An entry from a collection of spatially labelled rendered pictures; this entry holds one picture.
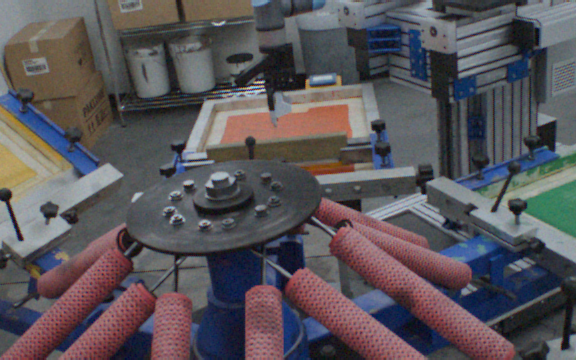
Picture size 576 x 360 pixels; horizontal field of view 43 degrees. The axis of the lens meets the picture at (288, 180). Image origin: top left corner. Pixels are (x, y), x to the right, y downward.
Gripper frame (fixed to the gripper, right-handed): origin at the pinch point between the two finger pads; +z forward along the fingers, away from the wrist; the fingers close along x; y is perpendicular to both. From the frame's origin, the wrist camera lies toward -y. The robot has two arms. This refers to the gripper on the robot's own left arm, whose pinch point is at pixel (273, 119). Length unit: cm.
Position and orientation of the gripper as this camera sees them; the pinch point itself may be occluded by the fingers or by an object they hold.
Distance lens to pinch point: 196.0
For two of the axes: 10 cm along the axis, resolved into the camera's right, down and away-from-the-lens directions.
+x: 0.3, -4.2, 9.1
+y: 9.9, -0.9, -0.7
